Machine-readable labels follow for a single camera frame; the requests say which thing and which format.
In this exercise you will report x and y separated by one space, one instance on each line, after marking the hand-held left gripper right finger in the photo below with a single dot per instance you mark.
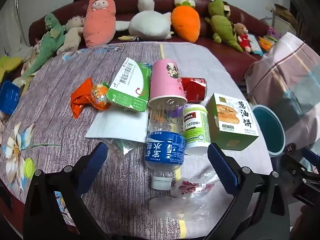
222 166

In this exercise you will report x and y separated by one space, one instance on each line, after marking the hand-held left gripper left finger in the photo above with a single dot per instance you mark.
96 160

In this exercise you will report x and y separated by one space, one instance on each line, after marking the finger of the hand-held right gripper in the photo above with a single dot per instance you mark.
295 163
311 156

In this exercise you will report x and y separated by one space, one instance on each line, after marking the clear plastic wrapper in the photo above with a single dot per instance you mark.
120 150

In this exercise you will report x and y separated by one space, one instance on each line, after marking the white paper napkin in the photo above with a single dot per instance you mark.
117 125

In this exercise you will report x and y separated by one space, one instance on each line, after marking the white green supplement bottle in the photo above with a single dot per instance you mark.
196 130

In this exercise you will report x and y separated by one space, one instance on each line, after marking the blue plastic bin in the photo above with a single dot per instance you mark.
265 130

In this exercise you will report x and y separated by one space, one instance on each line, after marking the green food box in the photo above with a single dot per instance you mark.
232 120

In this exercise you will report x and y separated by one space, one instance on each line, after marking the clear red print plastic bag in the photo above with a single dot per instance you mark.
185 200

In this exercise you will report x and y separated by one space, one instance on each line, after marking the clear blue label water bottle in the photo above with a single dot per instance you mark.
165 150

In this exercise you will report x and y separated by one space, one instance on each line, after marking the orange snack wrapper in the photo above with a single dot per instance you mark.
80 100

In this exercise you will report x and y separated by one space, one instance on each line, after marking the red soda can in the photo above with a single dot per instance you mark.
195 88

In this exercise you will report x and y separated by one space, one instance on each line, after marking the green white medicine box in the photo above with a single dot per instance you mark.
130 85

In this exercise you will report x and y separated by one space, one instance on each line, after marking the pink paper cup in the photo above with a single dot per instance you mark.
165 82

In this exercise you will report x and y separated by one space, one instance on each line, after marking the floral tablecloth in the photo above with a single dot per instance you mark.
62 135

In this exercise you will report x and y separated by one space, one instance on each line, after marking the plaid blanket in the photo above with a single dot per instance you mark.
287 67

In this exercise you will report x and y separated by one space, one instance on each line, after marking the blue plastic basket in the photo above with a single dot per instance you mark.
8 97

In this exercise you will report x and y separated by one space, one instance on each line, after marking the beige doll plush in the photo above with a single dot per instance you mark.
71 38

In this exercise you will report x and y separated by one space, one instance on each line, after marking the long green dinosaur plush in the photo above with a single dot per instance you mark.
47 45

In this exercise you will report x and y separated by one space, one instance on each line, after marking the yellow plush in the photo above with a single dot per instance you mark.
10 65

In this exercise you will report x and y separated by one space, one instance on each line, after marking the brown teddy bear plush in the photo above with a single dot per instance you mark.
243 38

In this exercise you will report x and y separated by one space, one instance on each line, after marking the pink carrot bunny plush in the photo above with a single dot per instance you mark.
98 27

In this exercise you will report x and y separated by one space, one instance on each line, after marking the olive green dinosaur plush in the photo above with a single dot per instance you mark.
222 25

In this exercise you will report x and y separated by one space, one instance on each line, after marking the cardboard box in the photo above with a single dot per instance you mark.
282 12

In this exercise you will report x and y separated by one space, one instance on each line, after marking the white duck plush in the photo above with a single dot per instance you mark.
147 22

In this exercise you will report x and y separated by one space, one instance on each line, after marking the orange carrot bunny plush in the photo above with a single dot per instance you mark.
186 22

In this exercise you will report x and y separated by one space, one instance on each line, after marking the dark red leather sofa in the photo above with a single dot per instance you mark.
202 5

